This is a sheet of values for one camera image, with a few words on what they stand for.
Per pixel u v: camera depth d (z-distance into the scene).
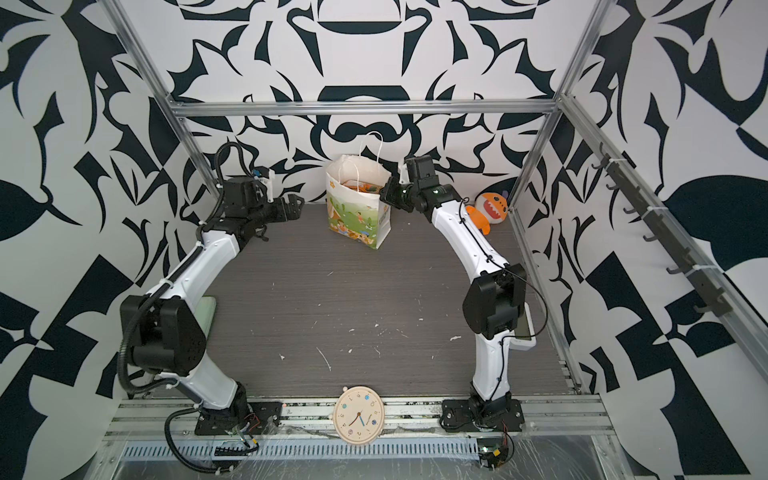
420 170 0.66
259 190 0.73
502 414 0.69
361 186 1.02
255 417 0.73
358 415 0.73
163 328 0.45
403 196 0.73
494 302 0.50
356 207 0.92
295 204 0.79
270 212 0.75
